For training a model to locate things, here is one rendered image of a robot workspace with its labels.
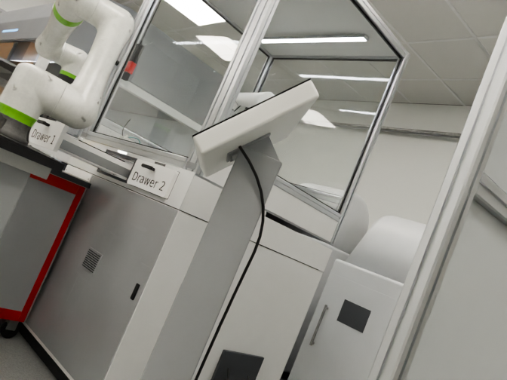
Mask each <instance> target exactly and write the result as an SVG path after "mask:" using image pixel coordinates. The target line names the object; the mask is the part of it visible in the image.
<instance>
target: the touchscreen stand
mask: <svg viewBox="0 0 507 380"><path fill-rule="evenodd" d="M242 148H243V150H244V151H245V153H246V154H247V156H248V157H249V159H250V161H251V163H252V165H253V167H254V169H255V171H256V173H257V175H258V178H259V181H260V185H261V187H262V190H263V199H264V204H266V201H267V199H268V196H269V194H270V191H271V190H272V187H273V185H274V182H275V180H276V177H277V175H278V172H279V170H280V168H281V165H282V163H281V162H280V161H278V160H275V159H274V158H271V157H269V156H267V155H264V154H262V153H260V152H257V151H255V150H253V149H250V148H248V147H246V146H242ZM261 213H262V204H261V199H260V190H259V188H258V185H257V181H256V178H255V176H254V173H253V171H252V169H251V168H250V165H249V163H248V162H247V160H246V158H245V157H244V156H243V154H242V153H241V150H239V152H238V155H237V157H236V159H235V162H234V164H233V165H232V169H231V170H230V173H229V175H228V178H227V180H226V183H225V185H224V186H223V190H222V191H221V194H220V196H219V199H218V201H217V203H216V206H215V208H214V211H213V212H212V214H211V217H210V219H209V222H208V224H207V227H206V229H205V230H204V234H203V235H202V238H201V240H200V242H199V245H198V247H197V250H196V251H195V255H194V256H193V258H192V261H191V263H190V266H189V268H188V271H187V272H186V276H185V277H184V279H183V282H182V283H181V285H180V288H179V290H178V293H177V295H176V297H175V300H174V302H173V304H172V306H171V309H170V311H169V313H168V316H167V318H166V321H165V322H164V326H163V327H162V329H161V332H160V334H159V336H158V339H157V341H156V343H155V346H154V348H153V350H152V353H151V355H150V357H149V360H148V362H147V364H146V367H145V369H144V371H143V374H142V376H141V378H140V380H192V377H193V375H194V373H195V370H196V367H197V365H198V362H199V360H200V359H201V356H202V353H203V351H204V348H205V346H206V344H207V341H208V339H209V337H210V334H211V332H212V329H213V328H214V324H215V323H216V321H217V318H218V315H219V313H220V310H221V308H222V306H223V303H224V301H225V299H226V296H227V294H228V292H229V289H230V286H231V285H232V282H233V280H234V278H235V275H236V272H237V270H238V267H239V265H240V263H241V260H242V258H243V256H244V253H245V251H246V249H247V246H248V244H249V242H250V239H251V237H252V234H253V232H254V229H255V228H256V226H257V223H258V220H259V218H260V215H261Z"/></svg>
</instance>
